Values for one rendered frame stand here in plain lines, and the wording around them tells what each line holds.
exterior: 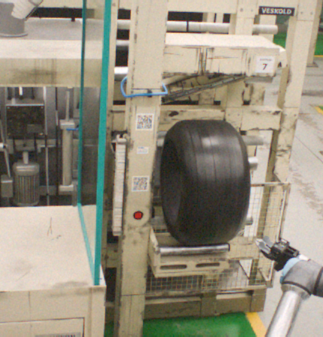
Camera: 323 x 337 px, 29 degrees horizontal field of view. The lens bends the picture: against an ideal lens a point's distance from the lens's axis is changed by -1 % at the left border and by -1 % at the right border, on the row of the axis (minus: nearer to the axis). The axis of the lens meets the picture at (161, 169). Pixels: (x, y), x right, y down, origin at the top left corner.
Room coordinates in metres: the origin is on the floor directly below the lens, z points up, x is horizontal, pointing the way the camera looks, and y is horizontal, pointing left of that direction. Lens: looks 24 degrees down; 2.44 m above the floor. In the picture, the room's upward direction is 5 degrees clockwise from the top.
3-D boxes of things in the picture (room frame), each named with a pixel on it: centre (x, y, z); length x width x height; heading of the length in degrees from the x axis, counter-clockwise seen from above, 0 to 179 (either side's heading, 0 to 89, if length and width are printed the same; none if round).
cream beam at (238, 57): (2.99, -0.19, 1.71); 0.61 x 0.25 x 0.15; 104
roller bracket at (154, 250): (2.63, 0.03, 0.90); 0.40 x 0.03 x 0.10; 14
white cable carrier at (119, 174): (2.54, 0.18, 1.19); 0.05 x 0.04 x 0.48; 14
